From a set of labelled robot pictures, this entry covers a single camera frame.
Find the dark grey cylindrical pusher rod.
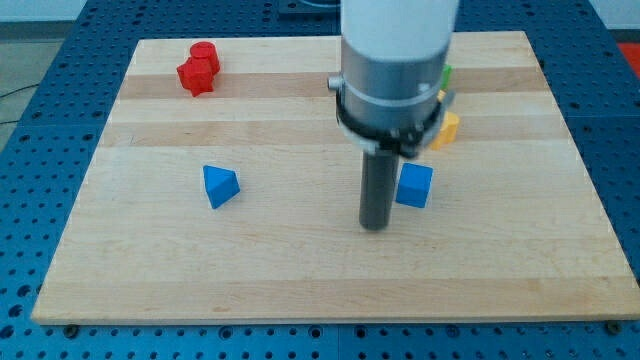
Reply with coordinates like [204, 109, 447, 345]
[359, 153, 399, 231]

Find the blue triangular prism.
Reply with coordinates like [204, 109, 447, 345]
[203, 165, 240, 209]

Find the yellow heart block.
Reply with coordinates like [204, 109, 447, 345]
[429, 111, 460, 150]

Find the wooden board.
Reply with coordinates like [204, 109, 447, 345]
[32, 31, 639, 325]

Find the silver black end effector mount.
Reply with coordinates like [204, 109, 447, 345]
[328, 38, 453, 158]

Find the black cable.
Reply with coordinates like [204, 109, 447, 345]
[0, 83, 40, 126]

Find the red cylinder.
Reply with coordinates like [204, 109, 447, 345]
[190, 41, 220, 75]

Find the blue cube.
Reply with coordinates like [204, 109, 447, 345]
[395, 162, 434, 208]

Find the red star block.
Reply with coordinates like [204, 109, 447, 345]
[177, 57, 214, 97]

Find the blue perforated table plate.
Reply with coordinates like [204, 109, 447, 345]
[1, 1, 639, 359]

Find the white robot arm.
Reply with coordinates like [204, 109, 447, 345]
[327, 0, 459, 231]

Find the green block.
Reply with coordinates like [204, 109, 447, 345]
[440, 64, 453, 91]

